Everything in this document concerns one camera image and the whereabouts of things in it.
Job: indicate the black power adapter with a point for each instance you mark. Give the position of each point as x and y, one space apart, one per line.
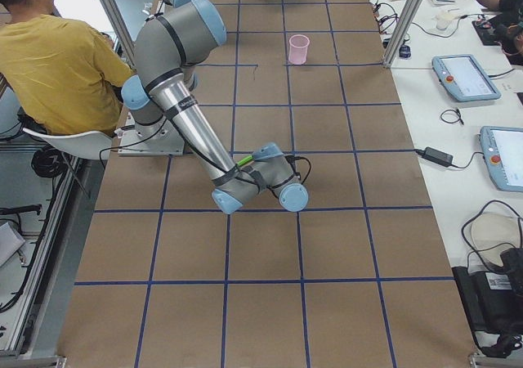
435 156

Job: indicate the lower teach pendant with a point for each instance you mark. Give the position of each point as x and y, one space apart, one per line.
502 149

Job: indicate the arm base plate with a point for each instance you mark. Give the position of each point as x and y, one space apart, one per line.
158 139

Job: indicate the pink mesh cup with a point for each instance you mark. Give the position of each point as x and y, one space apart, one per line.
298 49

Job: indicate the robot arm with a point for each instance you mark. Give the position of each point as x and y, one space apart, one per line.
166 50

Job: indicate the aluminium frame post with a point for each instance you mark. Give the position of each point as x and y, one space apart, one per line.
406 17

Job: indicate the teach pendant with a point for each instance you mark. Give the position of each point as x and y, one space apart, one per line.
464 79
502 149

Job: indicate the upper teach pendant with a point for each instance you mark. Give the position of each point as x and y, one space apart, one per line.
464 79

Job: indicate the black device box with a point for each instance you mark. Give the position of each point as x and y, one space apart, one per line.
493 311

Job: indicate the white round disc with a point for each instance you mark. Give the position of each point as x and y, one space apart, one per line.
492 234

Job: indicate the green highlighter pen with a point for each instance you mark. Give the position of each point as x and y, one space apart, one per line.
244 161

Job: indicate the white chair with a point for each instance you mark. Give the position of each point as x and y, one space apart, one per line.
86 145

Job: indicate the seated person in yellow shirt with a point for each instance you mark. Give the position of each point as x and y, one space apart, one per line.
62 71

